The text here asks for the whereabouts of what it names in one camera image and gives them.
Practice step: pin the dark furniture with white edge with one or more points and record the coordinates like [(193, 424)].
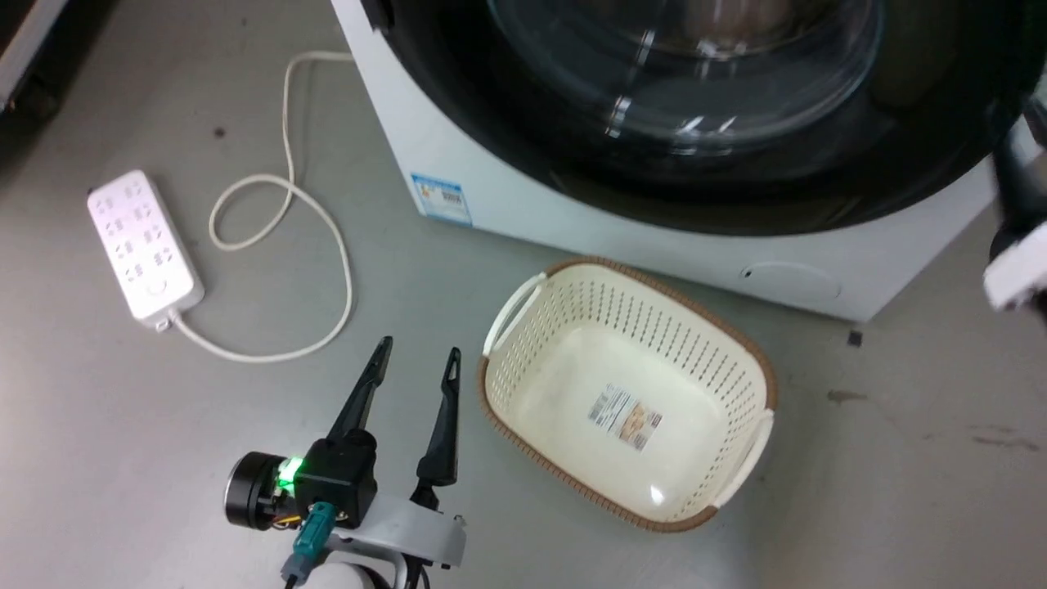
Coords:
[(33, 74)]

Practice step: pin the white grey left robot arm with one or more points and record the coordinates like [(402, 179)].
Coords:
[(409, 536)]

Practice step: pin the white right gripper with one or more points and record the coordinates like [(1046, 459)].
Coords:
[(1017, 268)]

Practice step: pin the white washing machine body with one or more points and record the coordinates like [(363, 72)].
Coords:
[(523, 204)]

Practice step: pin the cream perforated laundry basket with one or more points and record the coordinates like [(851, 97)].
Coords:
[(622, 393)]

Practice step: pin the white power strip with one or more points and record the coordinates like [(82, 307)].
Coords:
[(141, 245)]

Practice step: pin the paper barcode label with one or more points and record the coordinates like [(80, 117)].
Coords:
[(625, 417)]

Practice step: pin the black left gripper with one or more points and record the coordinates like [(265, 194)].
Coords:
[(335, 470)]

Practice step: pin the black glass washing machine door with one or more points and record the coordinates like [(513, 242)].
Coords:
[(572, 123)]

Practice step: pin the blue energy label sticker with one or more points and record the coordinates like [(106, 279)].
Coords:
[(442, 199)]

